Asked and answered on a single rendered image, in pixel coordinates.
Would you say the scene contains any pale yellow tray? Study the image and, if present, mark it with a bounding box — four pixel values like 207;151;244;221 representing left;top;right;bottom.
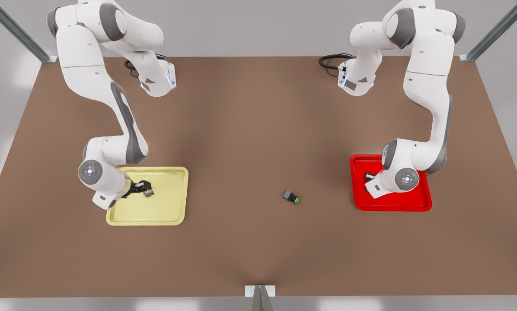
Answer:
106;167;189;226

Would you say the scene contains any red tray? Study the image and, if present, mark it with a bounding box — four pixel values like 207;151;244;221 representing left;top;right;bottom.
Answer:
350;154;433;212

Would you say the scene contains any black cable loop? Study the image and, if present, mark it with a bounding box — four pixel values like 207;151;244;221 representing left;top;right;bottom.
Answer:
124;54;167;79
319;54;355;78

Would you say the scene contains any silver frame post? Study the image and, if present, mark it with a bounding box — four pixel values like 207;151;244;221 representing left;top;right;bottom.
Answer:
459;0;517;62
245;285;276;311
0;0;58;63

